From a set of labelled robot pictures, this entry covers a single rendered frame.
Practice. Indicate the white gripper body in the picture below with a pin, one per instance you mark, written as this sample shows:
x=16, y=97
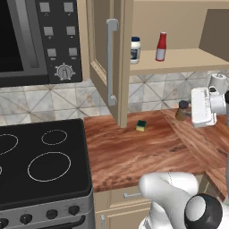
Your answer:
x=201, y=106

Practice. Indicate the black stove knob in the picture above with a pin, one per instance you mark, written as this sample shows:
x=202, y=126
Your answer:
x=3, y=222
x=52, y=214
x=73, y=210
x=26, y=218

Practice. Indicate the red and white bottle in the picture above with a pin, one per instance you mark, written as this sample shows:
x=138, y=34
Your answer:
x=161, y=49

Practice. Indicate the beige drawer front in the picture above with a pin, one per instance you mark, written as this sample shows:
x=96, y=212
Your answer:
x=131, y=198

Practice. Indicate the black microwave oven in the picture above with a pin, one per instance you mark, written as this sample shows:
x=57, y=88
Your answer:
x=27, y=38

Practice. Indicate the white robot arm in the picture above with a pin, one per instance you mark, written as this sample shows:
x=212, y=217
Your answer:
x=170, y=196

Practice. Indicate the beige base cupboard door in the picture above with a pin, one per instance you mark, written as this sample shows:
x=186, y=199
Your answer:
x=125, y=219

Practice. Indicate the beige wall cabinet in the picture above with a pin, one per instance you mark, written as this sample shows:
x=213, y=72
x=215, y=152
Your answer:
x=179, y=29

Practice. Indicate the white jar with blue lid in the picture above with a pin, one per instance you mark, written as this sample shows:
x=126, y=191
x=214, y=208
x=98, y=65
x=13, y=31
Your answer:
x=135, y=52

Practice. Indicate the beige cabinet door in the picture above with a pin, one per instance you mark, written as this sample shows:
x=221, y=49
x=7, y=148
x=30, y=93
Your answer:
x=100, y=59

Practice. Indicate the brown shaker with dark cap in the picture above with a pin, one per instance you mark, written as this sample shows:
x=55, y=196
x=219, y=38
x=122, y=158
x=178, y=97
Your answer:
x=181, y=112

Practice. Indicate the black glass hob stove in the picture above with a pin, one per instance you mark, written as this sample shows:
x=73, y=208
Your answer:
x=44, y=161

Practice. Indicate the white paper towel roll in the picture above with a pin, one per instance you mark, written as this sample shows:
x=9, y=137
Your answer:
x=219, y=82

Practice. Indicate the green and yellow sponge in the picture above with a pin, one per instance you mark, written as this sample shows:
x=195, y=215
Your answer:
x=141, y=125

